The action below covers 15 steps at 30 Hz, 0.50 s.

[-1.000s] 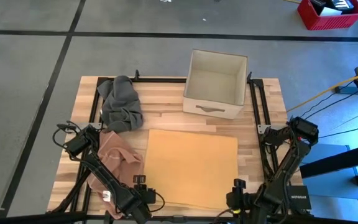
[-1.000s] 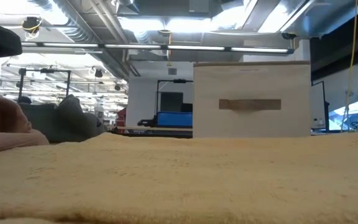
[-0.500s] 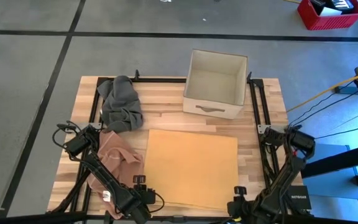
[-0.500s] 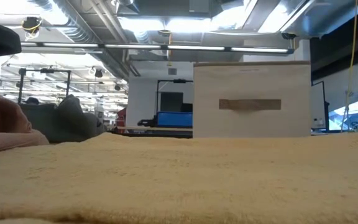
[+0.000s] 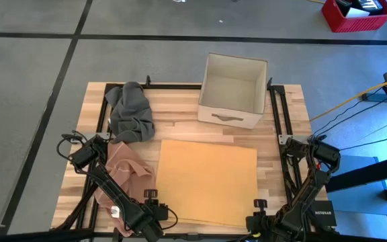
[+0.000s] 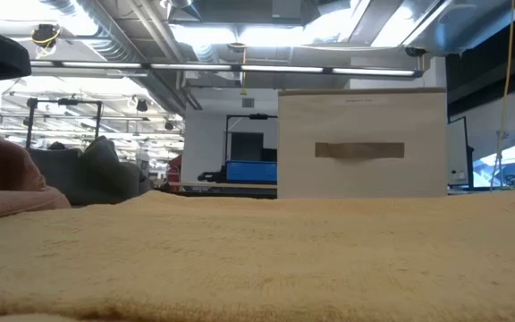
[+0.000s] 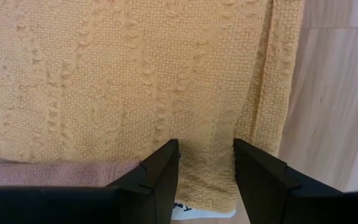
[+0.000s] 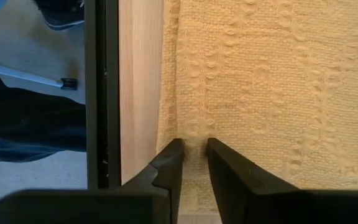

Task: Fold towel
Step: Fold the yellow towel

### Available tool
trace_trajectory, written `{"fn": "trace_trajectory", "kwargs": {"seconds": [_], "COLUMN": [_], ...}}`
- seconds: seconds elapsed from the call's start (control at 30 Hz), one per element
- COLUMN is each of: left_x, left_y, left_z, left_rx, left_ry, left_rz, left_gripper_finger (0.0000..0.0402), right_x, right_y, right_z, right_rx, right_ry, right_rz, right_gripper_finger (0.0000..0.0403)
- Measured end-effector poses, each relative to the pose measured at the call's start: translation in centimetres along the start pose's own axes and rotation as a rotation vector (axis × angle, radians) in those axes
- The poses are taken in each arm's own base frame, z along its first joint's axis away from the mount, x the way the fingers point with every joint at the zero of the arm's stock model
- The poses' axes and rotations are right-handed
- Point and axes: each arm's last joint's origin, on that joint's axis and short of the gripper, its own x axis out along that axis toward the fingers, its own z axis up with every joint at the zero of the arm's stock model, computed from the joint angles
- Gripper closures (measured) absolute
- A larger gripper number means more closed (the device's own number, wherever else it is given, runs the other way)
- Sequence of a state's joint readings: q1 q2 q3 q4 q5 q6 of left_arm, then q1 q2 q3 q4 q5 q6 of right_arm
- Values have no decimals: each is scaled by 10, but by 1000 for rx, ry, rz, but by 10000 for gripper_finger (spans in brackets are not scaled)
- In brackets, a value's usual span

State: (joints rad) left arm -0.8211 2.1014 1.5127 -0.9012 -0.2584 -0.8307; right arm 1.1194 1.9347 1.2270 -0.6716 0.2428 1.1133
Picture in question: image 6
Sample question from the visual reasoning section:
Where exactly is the dark wall screen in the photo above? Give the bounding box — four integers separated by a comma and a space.
230, 131, 265, 163

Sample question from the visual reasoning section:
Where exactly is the pink checked towel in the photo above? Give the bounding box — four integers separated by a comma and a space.
0, 132, 72, 224

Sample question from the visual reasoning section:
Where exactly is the yellow terry towel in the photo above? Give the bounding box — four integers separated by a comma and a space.
0, 190, 515, 322

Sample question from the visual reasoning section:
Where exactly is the black aluminium table frame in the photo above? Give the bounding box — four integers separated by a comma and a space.
158, 190, 279, 200

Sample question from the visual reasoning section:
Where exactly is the white board black frame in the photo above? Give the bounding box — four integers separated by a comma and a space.
446, 116, 476, 189

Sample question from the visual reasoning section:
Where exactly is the ceiling outlet yellow cord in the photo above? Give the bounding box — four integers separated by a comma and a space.
227, 41, 250, 97

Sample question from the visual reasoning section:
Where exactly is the red cabinet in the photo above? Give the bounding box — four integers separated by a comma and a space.
166, 154, 183, 193

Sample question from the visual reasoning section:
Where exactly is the wooden background table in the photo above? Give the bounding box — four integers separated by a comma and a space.
167, 180, 279, 191

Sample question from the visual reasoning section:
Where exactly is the blue plastic crate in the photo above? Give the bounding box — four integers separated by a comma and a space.
224, 159, 279, 183

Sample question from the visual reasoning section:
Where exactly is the black ceiling camera yellow cable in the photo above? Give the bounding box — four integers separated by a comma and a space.
30, 23, 63, 60

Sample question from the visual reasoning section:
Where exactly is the black LED light bar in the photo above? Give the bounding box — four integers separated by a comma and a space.
29, 60, 424, 80

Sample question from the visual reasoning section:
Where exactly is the grey waffle towel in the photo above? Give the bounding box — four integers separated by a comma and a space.
27, 135, 154, 207

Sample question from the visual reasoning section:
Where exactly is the black camera stand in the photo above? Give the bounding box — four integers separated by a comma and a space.
24, 97, 105, 149
224, 112, 281, 184

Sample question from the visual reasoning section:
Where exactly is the silver ventilation duct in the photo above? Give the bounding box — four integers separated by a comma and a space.
368, 0, 515, 57

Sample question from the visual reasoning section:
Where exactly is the beige fabric storage box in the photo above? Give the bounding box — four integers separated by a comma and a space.
276, 87, 449, 200

